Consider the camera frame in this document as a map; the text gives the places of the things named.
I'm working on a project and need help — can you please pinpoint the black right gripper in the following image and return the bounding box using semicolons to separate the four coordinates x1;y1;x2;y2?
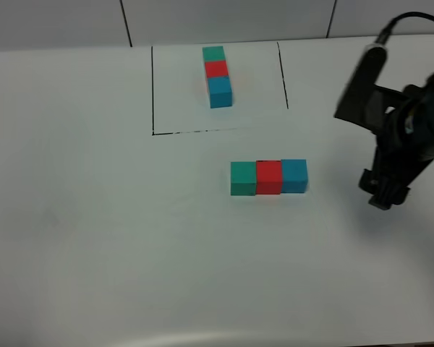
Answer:
359;104;434;210

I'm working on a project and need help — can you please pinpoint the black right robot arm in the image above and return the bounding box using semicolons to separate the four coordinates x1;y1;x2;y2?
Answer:
359;73;434;210

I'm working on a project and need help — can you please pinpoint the blue template block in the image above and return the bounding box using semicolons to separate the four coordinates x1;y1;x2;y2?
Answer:
208;76;233;108

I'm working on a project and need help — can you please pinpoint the red template block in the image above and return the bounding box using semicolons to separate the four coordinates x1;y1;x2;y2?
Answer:
205;60;229;79

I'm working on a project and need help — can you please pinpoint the green template block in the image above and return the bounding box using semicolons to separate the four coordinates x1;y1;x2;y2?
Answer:
203;46;226;63

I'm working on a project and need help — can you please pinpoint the black camera cable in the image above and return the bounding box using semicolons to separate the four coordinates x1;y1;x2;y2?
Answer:
375;11;434;46

